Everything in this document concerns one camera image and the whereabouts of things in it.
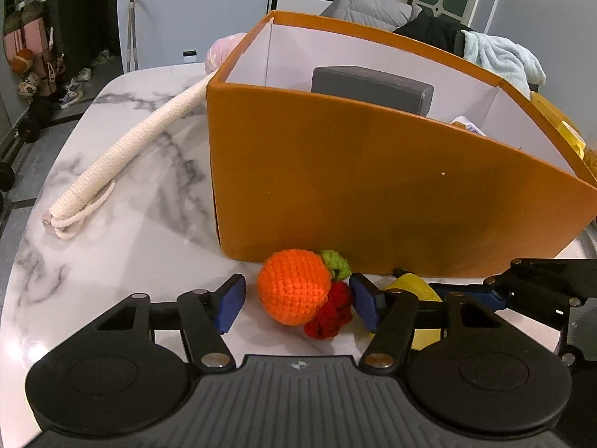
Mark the spotted ball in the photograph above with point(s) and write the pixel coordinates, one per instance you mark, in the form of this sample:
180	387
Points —
30	86

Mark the crocheted red berry green leaf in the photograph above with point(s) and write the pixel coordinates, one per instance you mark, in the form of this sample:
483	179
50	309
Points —
333	313

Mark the black garment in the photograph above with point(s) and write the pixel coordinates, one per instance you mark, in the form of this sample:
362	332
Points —
433	32

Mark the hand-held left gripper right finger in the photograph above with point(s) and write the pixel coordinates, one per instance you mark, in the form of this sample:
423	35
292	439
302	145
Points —
364	302

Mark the orange storage box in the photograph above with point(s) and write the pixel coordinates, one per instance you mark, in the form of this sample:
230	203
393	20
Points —
373	186

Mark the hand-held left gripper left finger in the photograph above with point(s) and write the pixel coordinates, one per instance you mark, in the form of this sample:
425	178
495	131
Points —
232	303

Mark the basketball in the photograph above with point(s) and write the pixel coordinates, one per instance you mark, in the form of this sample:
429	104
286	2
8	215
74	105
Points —
22	60

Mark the light blue towel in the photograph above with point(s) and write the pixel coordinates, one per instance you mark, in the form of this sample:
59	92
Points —
503	58

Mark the crocheted orange fruit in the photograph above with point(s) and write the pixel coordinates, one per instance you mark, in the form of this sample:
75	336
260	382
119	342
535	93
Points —
294	287

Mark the pink yarn ball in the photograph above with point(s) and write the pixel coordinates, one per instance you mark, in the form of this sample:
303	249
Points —
219	51

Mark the black dumbbell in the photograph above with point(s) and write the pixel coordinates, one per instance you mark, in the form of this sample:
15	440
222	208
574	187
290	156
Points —
7	176
36	121

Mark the metal crutch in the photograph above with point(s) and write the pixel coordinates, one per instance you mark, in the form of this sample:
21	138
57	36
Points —
131	28

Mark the grey jacket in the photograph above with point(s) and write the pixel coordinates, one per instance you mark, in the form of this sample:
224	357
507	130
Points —
368	9

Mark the white yellow packet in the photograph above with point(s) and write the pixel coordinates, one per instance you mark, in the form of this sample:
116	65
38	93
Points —
468	126

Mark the light sneaker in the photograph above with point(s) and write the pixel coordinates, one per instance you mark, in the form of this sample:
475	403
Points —
84	73
71	98

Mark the dark grey box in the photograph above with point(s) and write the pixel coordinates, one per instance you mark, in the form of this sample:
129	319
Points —
373	86

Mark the white wall socket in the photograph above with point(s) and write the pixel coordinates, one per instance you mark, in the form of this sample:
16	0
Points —
189	56

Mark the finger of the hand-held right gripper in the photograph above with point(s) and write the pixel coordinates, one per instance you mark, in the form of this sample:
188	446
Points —
485	299
536	270

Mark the yellow toy banana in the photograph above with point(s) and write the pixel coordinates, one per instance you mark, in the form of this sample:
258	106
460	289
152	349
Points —
415	289

